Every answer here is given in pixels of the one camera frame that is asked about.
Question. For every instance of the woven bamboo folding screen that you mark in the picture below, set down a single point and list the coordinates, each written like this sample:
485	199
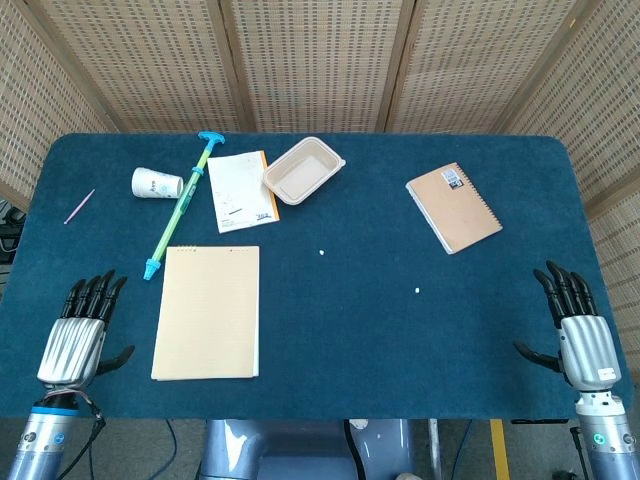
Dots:
320	65

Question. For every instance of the tan cover writing pad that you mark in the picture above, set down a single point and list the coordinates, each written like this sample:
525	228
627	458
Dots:
207	312

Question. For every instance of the brown spiral notebook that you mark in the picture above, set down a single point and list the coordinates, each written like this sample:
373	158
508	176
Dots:
455	207

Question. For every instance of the pink thin stick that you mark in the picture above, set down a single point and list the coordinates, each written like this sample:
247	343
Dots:
79	206

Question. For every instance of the green blue toy water pump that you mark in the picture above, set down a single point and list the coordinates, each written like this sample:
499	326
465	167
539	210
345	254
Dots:
180	202

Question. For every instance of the beige plastic food tray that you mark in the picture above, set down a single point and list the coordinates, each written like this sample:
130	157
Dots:
302	172

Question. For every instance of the white paper cup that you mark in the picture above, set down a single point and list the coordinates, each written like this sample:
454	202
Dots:
155	184

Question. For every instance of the white orange notepad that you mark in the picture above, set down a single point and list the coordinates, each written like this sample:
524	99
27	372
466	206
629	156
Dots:
240	192

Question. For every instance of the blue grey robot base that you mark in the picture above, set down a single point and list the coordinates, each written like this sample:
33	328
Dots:
300	450

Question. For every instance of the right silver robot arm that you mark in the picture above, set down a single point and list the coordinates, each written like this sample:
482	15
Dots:
606	440

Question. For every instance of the yellow floor tape strip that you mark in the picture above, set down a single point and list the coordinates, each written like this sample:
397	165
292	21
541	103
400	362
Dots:
499	450

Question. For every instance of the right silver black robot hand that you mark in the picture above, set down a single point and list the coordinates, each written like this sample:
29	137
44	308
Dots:
587	345

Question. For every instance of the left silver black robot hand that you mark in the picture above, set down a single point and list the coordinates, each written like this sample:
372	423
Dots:
75	345

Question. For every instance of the blue felt table cover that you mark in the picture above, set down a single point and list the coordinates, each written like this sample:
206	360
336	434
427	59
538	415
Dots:
350	280

